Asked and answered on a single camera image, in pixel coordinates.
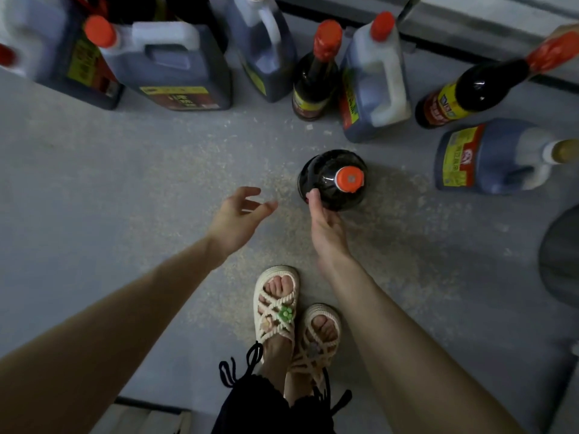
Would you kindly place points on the person's right hand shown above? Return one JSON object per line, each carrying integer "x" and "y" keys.
{"x": 330, "y": 239}

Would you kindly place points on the person's left hand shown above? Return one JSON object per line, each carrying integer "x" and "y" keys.
{"x": 237, "y": 226}

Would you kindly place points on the round soy bottle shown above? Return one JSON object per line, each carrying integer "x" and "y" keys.
{"x": 321, "y": 171}

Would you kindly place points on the group of bottles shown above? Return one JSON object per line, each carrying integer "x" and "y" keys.
{"x": 172, "y": 72}

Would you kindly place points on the white metal store shelving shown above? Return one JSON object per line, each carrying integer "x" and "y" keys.
{"x": 507, "y": 22}

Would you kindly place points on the person's right forearm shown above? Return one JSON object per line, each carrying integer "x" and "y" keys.
{"x": 416, "y": 366}

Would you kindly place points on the person's left forearm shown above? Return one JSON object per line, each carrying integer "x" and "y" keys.
{"x": 99, "y": 357}

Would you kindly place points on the person's left beige sandal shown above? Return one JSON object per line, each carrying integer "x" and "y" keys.
{"x": 276, "y": 307}

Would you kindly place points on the grey floor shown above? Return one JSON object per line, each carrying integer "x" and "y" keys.
{"x": 90, "y": 203}

